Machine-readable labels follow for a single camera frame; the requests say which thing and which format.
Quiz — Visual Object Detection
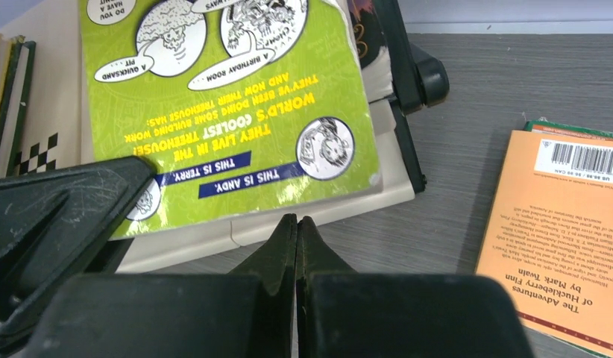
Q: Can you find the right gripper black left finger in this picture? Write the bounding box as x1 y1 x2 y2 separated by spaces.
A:
25 214 298 357

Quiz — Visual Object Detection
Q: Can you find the light green spine book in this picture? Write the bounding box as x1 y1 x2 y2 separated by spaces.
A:
78 1 383 239

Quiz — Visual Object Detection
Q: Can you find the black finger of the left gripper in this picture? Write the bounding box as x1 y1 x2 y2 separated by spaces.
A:
0 156 156 346

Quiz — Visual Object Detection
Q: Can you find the blue Jane Eyre book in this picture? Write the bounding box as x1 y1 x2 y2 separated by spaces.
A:
347 1 394 103

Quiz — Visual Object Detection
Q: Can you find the orange spine book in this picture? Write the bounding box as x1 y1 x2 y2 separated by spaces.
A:
475 131 613 357

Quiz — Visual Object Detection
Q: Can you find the cream three-tier shelf rack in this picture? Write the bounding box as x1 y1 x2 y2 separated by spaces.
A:
0 0 450 275

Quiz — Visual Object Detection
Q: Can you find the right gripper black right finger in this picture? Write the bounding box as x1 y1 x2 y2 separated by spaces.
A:
296 216 533 357

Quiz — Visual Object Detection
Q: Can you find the black Moon Sixpence book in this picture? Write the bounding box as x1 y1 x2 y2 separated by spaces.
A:
6 41 37 176

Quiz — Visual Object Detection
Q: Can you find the dark green spine book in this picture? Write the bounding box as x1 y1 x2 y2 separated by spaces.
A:
524 120 613 141

